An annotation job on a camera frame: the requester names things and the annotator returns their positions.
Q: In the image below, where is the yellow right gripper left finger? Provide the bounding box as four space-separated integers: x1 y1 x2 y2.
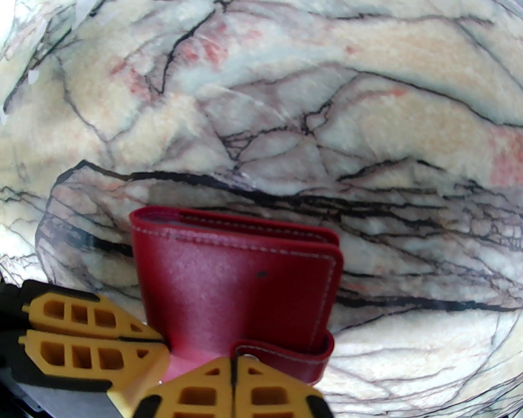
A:
133 356 237 418

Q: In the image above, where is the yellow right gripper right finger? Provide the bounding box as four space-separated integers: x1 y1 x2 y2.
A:
233 355 335 418

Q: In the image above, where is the red leather card holder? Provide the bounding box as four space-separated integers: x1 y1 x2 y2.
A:
130 206 344 386

